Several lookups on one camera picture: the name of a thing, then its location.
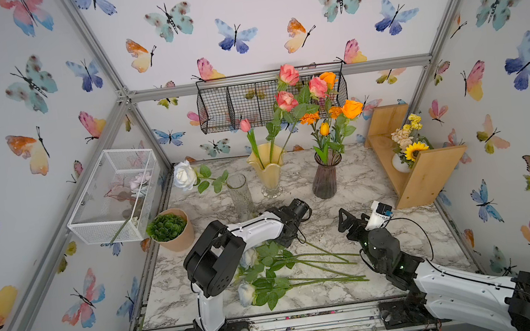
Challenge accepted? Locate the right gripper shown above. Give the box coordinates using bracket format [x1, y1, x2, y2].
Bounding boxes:
[337, 203, 384, 278]

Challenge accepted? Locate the white blue rose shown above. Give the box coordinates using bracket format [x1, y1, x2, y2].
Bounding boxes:
[173, 160, 234, 194]
[238, 243, 357, 281]
[237, 276, 368, 311]

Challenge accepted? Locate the orange yellow tulip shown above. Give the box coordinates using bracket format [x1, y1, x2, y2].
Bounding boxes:
[313, 121, 336, 166]

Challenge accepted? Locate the orange marigold flower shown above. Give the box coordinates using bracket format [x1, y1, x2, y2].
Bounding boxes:
[300, 112, 329, 163]

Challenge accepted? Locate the small pink rosebud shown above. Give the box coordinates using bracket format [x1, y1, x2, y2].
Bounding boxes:
[239, 119, 265, 169]

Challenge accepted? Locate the orange rose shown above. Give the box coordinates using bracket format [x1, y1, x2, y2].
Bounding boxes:
[328, 97, 370, 155]
[319, 72, 337, 96]

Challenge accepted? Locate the pink rose tall stem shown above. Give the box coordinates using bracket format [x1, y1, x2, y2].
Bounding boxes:
[257, 62, 312, 166]

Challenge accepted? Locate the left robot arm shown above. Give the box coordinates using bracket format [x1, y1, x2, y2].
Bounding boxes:
[183, 199, 312, 331]

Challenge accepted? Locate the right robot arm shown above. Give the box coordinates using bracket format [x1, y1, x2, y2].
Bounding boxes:
[338, 202, 530, 331]

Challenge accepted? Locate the purple ribbed glass vase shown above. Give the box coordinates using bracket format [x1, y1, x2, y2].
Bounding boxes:
[312, 150, 342, 200]

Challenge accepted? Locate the yellow ruffled glass vase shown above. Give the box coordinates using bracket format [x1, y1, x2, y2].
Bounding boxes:
[247, 143, 285, 199]

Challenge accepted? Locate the clear glass vase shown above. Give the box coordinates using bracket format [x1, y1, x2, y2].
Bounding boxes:
[226, 173, 255, 221]

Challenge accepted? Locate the sunflower bouquet in white vase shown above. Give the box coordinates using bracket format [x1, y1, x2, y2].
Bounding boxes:
[390, 114, 433, 173]

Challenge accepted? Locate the green succulent in pink pot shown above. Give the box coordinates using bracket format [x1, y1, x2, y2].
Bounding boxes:
[146, 208, 195, 253]

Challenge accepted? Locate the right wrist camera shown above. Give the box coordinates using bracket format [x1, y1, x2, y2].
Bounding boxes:
[365, 201, 393, 232]

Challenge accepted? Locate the wooden wall shelf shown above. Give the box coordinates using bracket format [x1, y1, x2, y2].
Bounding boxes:
[361, 96, 474, 213]

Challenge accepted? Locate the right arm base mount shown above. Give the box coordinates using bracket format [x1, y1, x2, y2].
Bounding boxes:
[378, 291, 437, 330]

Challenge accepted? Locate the black wire wall basket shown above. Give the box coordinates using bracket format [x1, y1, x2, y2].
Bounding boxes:
[195, 63, 349, 134]

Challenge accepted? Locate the white mesh wall box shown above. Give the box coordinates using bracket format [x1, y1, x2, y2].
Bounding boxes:
[67, 148, 160, 245]

